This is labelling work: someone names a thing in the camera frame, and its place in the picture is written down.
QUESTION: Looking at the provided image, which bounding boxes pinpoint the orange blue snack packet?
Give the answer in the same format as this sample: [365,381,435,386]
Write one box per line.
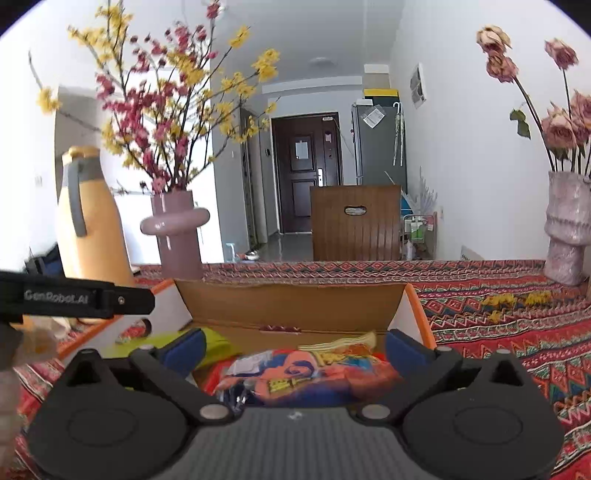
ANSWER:
[215,348,403,409]

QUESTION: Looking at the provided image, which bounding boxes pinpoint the white umbrella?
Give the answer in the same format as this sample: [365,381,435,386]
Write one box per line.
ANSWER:
[392,102,406,167]

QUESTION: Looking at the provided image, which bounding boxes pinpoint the wooden chair back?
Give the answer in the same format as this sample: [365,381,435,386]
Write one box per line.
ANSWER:
[309,185,402,262]

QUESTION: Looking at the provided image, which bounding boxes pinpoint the grey refrigerator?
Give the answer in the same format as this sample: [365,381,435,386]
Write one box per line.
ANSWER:
[352,99,408,188]

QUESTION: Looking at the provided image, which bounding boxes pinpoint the metal storage rack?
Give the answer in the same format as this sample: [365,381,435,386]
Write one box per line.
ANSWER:
[402,212,437,262]

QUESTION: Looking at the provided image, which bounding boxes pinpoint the green snack packet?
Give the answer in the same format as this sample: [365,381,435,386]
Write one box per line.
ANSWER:
[99,329,243,370]

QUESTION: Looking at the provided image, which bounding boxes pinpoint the red patterned tablecloth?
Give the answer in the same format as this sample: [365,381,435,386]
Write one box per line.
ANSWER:
[0,258,591,480]

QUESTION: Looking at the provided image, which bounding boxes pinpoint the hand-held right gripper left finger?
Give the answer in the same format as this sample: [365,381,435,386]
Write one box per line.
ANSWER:
[58,328,236,426]

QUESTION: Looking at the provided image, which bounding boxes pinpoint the white dried grass bunch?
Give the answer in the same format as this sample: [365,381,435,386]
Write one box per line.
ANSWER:
[385,167,437,216]

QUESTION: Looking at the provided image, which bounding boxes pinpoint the pink ring vase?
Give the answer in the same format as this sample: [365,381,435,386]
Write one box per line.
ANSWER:
[140,190,211,280]

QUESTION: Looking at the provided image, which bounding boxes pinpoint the pink textured vase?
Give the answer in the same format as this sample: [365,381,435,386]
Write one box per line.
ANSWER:
[544,171,591,286]

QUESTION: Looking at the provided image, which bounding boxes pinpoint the dried pink roses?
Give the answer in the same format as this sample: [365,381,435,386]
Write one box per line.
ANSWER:
[476,25,591,176]

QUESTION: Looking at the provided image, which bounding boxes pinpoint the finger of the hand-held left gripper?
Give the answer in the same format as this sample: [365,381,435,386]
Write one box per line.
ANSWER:
[113,283,157,320]

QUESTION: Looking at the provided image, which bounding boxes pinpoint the yellow and pink flower branches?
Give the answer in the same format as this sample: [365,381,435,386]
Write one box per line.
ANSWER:
[28,0,282,195]

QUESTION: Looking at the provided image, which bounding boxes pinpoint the red cardboard box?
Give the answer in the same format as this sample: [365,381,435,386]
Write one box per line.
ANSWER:
[55,278,437,408]

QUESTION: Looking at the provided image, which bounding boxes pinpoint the fallen yellow petals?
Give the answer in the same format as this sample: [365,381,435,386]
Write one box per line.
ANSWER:
[480,291,553,324]

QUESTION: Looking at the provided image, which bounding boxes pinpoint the dark brown door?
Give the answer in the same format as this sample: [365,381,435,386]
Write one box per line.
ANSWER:
[271,113,345,234]

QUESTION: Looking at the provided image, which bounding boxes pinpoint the yellow thermos jug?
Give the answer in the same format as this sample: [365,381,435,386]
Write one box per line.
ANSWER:
[56,146,137,288]

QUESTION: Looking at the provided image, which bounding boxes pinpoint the person's left forearm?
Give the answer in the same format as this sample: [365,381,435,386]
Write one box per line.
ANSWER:
[0,369,22,462]

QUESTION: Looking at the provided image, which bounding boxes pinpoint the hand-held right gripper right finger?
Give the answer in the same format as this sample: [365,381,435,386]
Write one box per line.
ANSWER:
[358,329,532,426]

